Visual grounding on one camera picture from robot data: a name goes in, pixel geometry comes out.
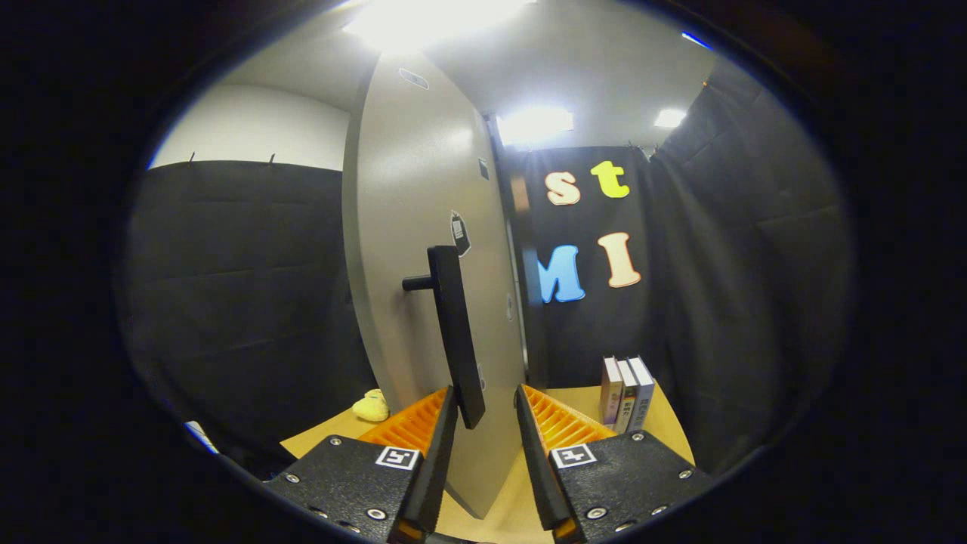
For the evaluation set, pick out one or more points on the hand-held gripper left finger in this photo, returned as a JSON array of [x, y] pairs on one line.
[[437, 468]]

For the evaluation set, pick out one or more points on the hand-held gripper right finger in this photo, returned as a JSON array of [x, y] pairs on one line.
[[532, 468]]

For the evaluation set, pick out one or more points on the beige cabinet door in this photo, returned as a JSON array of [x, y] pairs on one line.
[[400, 189]]

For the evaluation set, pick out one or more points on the yellow plush toy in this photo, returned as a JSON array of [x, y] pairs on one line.
[[370, 408]]

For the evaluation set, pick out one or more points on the white spine book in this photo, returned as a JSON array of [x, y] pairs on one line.
[[628, 400]]

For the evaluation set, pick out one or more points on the blue grey spine book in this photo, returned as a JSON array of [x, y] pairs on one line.
[[643, 397]]

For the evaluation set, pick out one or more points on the black backdrop cloth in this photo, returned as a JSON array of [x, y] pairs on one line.
[[242, 302], [748, 287], [604, 332]]

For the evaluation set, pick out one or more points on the rectangular ceiling light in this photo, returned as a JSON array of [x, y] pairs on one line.
[[535, 125], [670, 118]]

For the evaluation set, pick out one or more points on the large bright ceiling light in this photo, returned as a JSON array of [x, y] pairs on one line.
[[430, 21]]

